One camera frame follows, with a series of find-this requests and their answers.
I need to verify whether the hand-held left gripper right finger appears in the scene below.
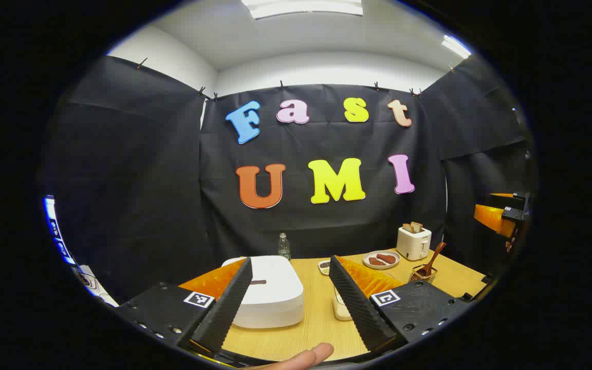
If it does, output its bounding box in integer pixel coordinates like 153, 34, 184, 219
328, 255, 469, 356

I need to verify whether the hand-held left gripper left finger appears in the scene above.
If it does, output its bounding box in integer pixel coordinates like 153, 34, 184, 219
116, 257, 253, 355

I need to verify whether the white rice cooker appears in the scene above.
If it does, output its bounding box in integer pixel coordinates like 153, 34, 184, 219
221, 256, 305, 329

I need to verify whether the brown wooden spoon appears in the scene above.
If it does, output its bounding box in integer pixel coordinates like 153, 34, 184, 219
418, 242, 447, 278

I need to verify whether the metal wire chopstick holder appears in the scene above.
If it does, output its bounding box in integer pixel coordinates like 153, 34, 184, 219
409, 265, 437, 284

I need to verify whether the clear glass dish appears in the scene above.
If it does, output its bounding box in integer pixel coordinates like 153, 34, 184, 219
332, 285, 354, 322

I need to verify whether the white round plate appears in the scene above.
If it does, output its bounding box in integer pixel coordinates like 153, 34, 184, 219
363, 250, 400, 269

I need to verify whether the white toaster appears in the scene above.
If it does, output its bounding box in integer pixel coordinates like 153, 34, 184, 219
396, 226, 432, 261

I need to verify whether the white side desk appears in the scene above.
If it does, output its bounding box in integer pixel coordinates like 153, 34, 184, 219
72, 265, 119, 308

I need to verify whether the small ceiling light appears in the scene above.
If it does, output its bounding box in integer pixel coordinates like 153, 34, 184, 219
441, 34, 472, 59

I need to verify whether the computer monitor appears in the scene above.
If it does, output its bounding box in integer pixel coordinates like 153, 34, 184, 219
43, 195, 77, 266

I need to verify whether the large ceiling light panel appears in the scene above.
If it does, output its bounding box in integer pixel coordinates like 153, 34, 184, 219
240, 0, 364, 20

